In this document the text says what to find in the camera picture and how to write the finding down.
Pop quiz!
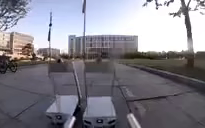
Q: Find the grey glass building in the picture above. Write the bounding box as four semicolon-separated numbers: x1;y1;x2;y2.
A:
67;34;139;60

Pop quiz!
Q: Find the low distant building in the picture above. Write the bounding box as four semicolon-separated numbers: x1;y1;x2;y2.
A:
37;47;61;58

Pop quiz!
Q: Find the row of bushes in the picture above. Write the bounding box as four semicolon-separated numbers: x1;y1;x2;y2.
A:
121;49;205;61

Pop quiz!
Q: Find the robot's own part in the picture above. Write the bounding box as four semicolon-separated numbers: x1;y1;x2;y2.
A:
126;113;142;128
63;116;77;128

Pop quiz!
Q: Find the grass strip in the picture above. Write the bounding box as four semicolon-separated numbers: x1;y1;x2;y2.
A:
118;58;205;84

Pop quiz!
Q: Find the concrete kerb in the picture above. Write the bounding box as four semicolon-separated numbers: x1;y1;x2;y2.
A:
124;63;205;95

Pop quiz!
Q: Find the grey paved plaza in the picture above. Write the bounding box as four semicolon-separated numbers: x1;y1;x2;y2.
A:
0;59;205;128

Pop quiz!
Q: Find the tall thin tree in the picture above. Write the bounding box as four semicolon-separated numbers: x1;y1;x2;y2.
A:
143;0;205;68

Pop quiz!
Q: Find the pale block building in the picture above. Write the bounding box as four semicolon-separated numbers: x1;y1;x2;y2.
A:
0;31;35;57

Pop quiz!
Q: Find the parked bicycle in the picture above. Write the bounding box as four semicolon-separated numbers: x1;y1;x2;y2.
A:
0;56;19;75

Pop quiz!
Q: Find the bare tree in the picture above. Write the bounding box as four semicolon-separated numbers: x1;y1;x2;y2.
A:
0;0;32;51

